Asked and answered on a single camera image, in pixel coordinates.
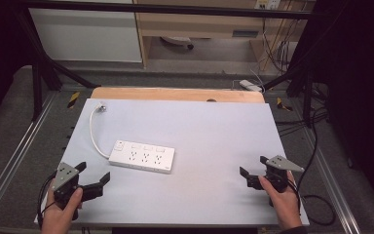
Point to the person's right hand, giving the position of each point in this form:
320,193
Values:
282,203

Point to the wooden desk furniture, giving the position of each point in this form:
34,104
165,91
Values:
201,22

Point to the wooden board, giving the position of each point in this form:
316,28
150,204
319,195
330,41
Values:
175,95

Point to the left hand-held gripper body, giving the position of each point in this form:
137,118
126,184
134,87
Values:
65,182

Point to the black metal frame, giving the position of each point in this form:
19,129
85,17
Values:
162,8

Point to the white floor power strip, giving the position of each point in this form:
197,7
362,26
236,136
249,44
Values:
250,85

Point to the person's left hand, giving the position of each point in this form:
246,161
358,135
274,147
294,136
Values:
58,216

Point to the wall socket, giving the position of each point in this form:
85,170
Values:
268,4

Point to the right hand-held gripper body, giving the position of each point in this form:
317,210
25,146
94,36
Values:
277,174

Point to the white device under desk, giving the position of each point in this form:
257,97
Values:
178,40

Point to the black yellow tape marker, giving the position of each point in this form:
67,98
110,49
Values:
283,104
73,99

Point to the aluminium rail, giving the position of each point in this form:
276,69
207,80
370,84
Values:
16,152
331,185

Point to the white power plug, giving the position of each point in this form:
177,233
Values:
102,107

